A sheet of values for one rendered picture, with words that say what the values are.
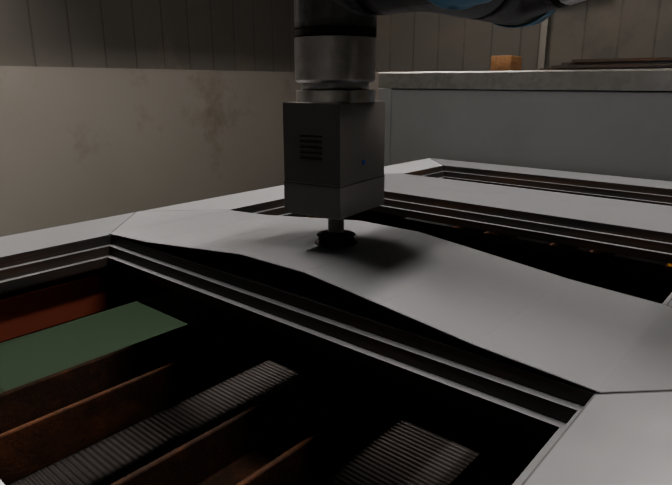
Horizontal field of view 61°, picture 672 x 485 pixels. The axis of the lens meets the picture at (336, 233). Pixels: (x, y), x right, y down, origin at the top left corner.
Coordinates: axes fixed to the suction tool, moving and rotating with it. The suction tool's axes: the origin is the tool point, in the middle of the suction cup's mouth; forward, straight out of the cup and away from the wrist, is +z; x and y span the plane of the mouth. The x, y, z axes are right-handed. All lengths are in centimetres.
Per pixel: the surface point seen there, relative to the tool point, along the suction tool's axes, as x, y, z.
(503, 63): -23, -126, -22
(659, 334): 29.0, 1.8, 1.0
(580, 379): 25.4, 12.0, 0.9
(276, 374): -25.8, -21.6, 30.7
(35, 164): -259, -118, 23
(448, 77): -23, -85, -18
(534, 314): 20.6, 3.9, 0.6
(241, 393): -26.7, -13.8, 30.7
